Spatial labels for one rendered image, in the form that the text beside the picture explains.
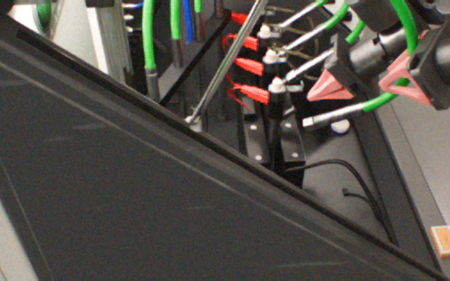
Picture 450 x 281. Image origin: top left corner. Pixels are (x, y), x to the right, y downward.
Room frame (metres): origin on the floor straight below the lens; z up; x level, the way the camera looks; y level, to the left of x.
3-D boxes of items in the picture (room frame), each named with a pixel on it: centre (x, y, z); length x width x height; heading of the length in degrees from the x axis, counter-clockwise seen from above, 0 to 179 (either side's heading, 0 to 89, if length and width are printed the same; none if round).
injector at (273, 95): (0.69, -0.09, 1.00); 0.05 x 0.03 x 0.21; 94
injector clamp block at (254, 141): (0.81, -0.07, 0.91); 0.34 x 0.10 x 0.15; 4
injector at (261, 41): (0.85, -0.08, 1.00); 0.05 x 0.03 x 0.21; 94
